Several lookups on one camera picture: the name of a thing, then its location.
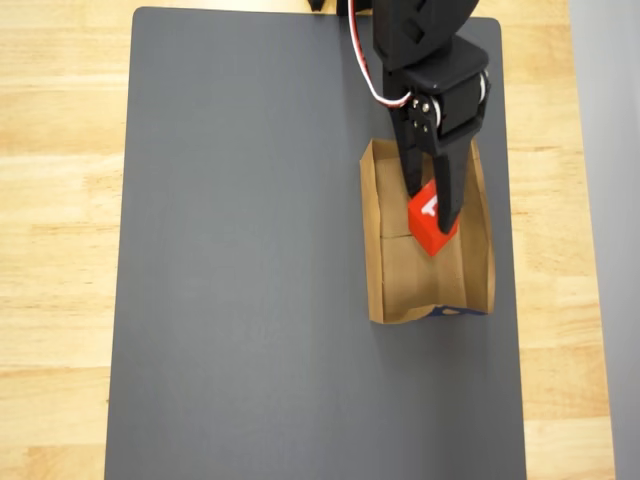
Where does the red cube with white mark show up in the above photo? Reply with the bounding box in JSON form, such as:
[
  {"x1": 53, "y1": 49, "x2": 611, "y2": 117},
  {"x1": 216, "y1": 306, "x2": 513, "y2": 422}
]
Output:
[{"x1": 406, "y1": 180, "x2": 461, "y2": 258}]

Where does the brown paper box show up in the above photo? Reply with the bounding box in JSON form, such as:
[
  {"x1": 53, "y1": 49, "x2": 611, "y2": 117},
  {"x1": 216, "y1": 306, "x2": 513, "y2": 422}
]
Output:
[{"x1": 359, "y1": 138, "x2": 497, "y2": 325}]

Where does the dark grey rubber mat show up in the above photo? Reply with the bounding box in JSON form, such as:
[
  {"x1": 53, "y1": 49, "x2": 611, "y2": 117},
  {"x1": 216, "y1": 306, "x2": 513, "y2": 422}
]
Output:
[{"x1": 103, "y1": 5, "x2": 527, "y2": 480}]

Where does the red and white servo cable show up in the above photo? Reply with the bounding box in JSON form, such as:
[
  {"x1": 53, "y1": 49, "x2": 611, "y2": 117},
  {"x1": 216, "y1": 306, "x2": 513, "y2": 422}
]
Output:
[{"x1": 348, "y1": 0, "x2": 413, "y2": 110}]

